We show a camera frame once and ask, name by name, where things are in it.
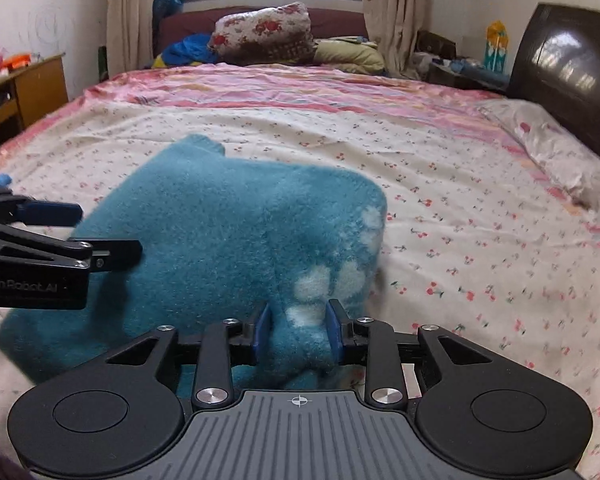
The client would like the dark wooden nightstand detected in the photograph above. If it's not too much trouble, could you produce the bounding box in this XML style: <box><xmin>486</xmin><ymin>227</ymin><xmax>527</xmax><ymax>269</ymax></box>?
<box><xmin>426</xmin><ymin>59</ymin><xmax>512</xmax><ymax>94</ymax></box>

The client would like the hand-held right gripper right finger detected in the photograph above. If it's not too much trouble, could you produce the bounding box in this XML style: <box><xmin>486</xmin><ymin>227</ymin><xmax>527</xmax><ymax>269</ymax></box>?
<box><xmin>326</xmin><ymin>299</ymin><xmax>491</xmax><ymax>409</ymax></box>

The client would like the blue hanging cloth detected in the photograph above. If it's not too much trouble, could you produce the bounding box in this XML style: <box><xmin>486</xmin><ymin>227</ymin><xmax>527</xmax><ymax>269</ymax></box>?
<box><xmin>152</xmin><ymin>0</ymin><xmax>184</xmax><ymax>22</ymax></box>

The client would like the yellow-green pillow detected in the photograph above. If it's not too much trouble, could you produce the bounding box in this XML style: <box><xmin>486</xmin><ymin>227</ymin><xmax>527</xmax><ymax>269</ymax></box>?
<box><xmin>311</xmin><ymin>36</ymin><xmax>387</xmax><ymax>76</ymax></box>

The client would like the blue and yellow cloth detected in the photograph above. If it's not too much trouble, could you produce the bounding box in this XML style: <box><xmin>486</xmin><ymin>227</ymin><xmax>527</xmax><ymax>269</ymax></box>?
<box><xmin>151</xmin><ymin>33</ymin><xmax>222</xmax><ymax>69</ymax></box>

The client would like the floral pink bedsheet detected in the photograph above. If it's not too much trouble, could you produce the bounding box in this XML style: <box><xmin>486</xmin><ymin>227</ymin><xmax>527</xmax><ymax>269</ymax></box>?
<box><xmin>0</xmin><ymin>62</ymin><xmax>600</xmax><ymax>480</ymax></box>

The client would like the teal fleece garment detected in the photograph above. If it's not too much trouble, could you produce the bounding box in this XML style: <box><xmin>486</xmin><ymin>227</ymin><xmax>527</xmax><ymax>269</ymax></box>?
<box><xmin>0</xmin><ymin>133</ymin><xmax>388</xmax><ymax>396</ymax></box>

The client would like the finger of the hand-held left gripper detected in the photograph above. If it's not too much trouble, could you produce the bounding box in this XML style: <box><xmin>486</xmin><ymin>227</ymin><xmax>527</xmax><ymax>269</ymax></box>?
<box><xmin>0</xmin><ymin>219</ymin><xmax>144</xmax><ymax>273</ymax></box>
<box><xmin>0</xmin><ymin>187</ymin><xmax>84</xmax><ymax>226</ymax></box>

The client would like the maroon sofa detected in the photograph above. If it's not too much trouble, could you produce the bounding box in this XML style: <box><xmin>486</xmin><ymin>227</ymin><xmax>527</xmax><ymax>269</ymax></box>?
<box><xmin>157</xmin><ymin>6</ymin><xmax>369</xmax><ymax>62</ymax></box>

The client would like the brown patterned blanket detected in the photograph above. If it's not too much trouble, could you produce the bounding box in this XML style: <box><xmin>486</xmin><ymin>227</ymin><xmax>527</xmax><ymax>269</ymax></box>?
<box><xmin>237</xmin><ymin>40</ymin><xmax>317</xmax><ymax>66</ymax></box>

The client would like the yellow blue bottle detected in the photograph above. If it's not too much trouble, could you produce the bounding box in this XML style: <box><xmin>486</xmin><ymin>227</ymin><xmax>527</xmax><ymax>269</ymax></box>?
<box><xmin>483</xmin><ymin>20</ymin><xmax>510</xmax><ymax>72</ymax></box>

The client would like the dark wooden headboard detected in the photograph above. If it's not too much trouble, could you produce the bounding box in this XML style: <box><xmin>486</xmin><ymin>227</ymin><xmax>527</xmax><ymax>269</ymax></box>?
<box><xmin>506</xmin><ymin>2</ymin><xmax>600</xmax><ymax>169</ymax></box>

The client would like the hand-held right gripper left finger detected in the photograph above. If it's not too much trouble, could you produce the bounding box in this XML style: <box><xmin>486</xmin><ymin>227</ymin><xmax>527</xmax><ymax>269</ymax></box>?
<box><xmin>107</xmin><ymin>302</ymin><xmax>273</xmax><ymax>409</ymax></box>

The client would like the wooden shelf cabinet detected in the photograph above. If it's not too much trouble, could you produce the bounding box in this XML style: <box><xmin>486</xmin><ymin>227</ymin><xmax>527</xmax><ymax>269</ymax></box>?
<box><xmin>0</xmin><ymin>55</ymin><xmax>69</xmax><ymax>159</ymax></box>

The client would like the beige curtain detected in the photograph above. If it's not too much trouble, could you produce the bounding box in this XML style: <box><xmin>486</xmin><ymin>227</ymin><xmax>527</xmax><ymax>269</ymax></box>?
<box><xmin>361</xmin><ymin>0</ymin><xmax>437</xmax><ymax>79</ymax></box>
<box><xmin>106</xmin><ymin>0</ymin><xmax>162</xmax><ymax>82</ymax></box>

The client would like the floral white red pillow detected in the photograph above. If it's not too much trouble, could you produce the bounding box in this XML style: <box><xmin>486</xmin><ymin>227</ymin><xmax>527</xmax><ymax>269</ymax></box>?
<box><xmin>208</xmin><ymin>2</ymin><xmax>316</xmax><ymax>63</ymax></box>

